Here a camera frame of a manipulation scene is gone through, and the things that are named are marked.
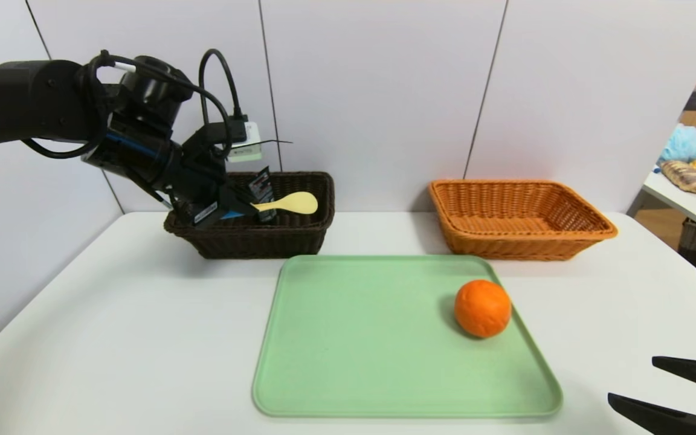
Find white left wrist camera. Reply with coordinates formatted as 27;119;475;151
227;121;263;163

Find white side table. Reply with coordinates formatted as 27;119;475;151
642;134;696;238

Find striped brown bread loaf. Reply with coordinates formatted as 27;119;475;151
660;161;696;195

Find light green plastic tray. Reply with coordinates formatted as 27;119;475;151
253;254;564;419

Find orange wicker basket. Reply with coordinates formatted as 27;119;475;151
428;179;619;262

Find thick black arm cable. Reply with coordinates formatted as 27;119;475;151
22;50;232;161

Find yellow spatula with blue handle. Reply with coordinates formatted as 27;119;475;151
221;192;319;220

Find black cosmetic tube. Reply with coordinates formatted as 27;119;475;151
248;167;277;223

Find orange fruit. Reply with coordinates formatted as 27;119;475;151
454;279;512;338

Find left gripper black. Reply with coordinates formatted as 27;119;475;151
172;175;259;230

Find black camera cable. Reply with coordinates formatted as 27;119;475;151
199;48;247;124

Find dark brown wicker basket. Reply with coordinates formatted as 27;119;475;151
164;172;335;260

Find light blue bath pouf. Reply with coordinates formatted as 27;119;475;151
658;125;696;165

